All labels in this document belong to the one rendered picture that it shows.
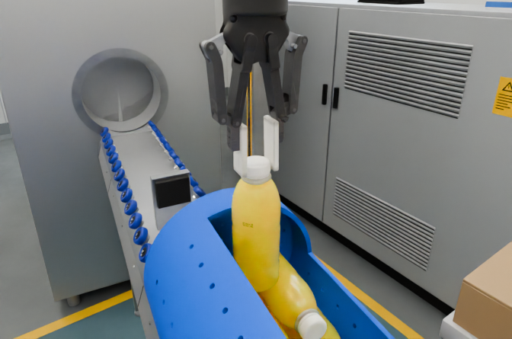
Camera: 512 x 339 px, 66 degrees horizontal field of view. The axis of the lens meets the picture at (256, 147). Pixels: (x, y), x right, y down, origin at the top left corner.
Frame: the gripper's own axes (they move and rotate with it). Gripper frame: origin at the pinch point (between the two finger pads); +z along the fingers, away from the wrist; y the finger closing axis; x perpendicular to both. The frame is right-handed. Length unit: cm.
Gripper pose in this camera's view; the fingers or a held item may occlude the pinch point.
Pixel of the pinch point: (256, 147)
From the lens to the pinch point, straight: 51.5
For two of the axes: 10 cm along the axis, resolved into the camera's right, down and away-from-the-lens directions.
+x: 4.3, 3.4, -8.4
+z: 0.0, 9.3, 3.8
